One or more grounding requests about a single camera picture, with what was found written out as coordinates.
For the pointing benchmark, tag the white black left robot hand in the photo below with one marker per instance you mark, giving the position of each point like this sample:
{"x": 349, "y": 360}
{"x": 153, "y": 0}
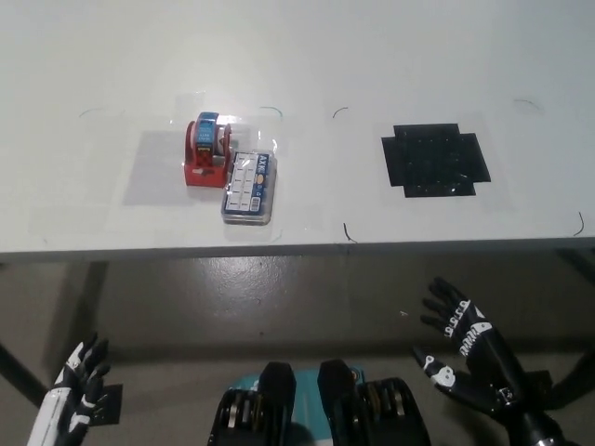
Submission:
{"x": 60, "y": 409}

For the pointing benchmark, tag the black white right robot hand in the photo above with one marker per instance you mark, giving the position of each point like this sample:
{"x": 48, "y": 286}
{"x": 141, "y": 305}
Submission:
{"x": 483, "y": 362}

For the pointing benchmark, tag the dark upright table leg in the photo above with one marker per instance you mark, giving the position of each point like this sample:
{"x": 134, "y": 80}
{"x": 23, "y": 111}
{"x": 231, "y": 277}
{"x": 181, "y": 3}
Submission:
{"x": 86, "y": 297}

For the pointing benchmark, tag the dark angled table leg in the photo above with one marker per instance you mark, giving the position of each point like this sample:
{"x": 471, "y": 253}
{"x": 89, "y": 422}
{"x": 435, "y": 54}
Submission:
{"x": 578, "y": 371}

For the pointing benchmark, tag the clear plastic battery case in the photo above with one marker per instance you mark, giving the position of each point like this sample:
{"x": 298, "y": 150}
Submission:
{"x": 248, "y": 186}

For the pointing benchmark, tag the red tape dispenser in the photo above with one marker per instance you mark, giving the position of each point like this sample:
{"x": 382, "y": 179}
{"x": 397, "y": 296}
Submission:
{"x": 202, "y": 153}

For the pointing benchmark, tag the dark slanted table brace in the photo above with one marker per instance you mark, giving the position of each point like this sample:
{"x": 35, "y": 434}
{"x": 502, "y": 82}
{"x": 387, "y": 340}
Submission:
{"x": 18, "y": 371}

